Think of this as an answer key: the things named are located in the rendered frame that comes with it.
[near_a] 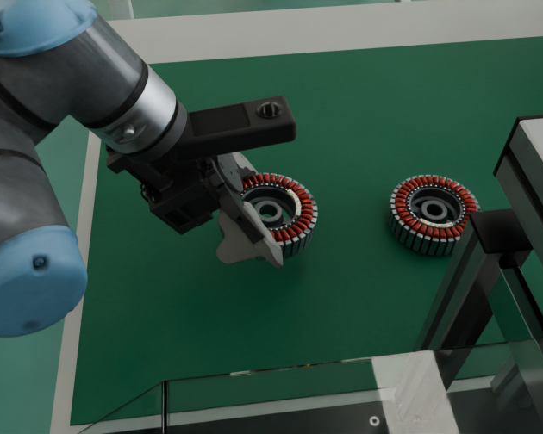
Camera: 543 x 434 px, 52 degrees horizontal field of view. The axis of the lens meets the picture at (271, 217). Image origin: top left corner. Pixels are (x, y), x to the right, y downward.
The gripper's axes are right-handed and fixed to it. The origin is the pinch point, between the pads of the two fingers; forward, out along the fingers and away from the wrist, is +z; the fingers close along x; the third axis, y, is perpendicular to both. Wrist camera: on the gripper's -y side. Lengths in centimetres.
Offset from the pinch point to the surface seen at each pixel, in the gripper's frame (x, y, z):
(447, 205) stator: -0.7, -18.2, 16.2
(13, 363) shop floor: -35, 91, 43
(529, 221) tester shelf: 25.1, -20.1, -18.7
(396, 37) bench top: -41, -26, 22
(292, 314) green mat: 9.3, 3.1, 6.0
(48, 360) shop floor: -34, 83, 47
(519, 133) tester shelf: 21.2, -22.0, -21.1
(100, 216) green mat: -10.8, 21.2, -4.3
